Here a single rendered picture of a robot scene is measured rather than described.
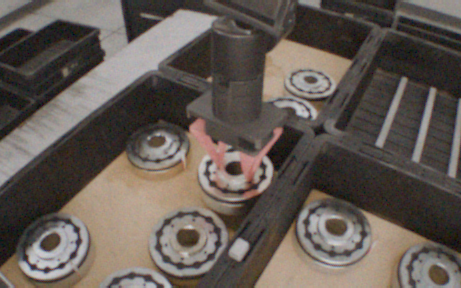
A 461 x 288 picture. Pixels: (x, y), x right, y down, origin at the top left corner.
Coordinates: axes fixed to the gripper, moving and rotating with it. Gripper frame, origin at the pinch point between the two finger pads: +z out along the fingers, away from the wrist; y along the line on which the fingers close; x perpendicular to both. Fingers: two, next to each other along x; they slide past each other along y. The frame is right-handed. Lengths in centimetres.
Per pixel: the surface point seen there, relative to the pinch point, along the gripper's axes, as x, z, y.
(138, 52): -38, 16, 61
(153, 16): -101, 37, 121
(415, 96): -44.6, 5.3, -16.7
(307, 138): -7.6, -2.9, -6.5
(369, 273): -0.5, 8.0, -21.4
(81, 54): -43, 31, 105
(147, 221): 9.9, 7.8, 7.9
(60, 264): 22.8, 5.7, 10.7
